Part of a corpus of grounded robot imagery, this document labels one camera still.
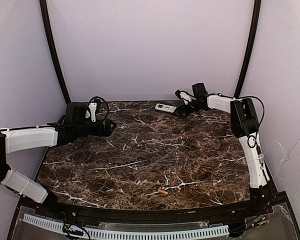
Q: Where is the white remote control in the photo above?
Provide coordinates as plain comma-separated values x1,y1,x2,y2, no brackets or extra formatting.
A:
155,103,177,114

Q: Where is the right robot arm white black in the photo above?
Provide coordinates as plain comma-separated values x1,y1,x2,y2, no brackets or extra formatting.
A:
173,83,271,201

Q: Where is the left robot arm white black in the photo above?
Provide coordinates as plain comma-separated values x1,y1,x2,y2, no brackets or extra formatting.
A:
0,100,117,205

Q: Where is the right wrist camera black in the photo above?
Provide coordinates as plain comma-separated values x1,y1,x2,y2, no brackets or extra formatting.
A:
174,89,192,101

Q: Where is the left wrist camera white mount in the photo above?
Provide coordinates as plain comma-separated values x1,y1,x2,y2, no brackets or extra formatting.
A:
85,97,101,123

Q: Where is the right black frame post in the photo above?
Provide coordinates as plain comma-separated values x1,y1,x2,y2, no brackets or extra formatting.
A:
233,0,262,98

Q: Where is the black frame post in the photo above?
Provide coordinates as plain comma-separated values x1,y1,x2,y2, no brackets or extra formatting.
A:
233,0,262,98
39,0,71,104

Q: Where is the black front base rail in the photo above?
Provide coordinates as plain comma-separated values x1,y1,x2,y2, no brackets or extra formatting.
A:
34,192,286,226

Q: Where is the white slotted cable duct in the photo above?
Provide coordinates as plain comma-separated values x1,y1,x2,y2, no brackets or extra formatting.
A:
22,213,229,240

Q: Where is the left black frame post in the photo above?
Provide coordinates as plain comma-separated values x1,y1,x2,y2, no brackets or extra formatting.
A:
39,0,71,104

